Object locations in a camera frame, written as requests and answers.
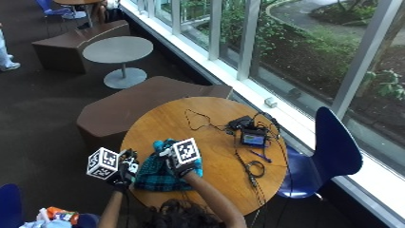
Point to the grey round pedestal table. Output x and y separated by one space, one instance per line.
117 50

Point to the person's left hand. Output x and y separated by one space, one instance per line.
124 172

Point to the white marker cube left glove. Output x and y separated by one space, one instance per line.
103 163

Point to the blue pen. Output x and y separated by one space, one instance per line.
260 156

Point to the white marker cube glove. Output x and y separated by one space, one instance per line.
103 163
185 152

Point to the blue shell chair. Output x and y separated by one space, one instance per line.
52 9
333 152
9 205

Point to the small black screen device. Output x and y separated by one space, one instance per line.
253 138

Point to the black box device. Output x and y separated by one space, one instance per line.
238 122

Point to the small dark sill object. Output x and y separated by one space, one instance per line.
294 93

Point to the orange snack packet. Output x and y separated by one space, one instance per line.
63 215

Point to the teal plaid cloth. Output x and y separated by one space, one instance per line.
156 175

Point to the brown angular bench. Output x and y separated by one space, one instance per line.
127 110
67 47

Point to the small white sill block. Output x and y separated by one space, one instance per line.
270 102

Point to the white marker cube right glove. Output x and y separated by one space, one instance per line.
185 152

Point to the pale blue bag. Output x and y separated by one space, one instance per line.
45 223

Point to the person's right hand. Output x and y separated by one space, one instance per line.
171 160

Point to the round wooden side table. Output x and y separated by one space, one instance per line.
77 2

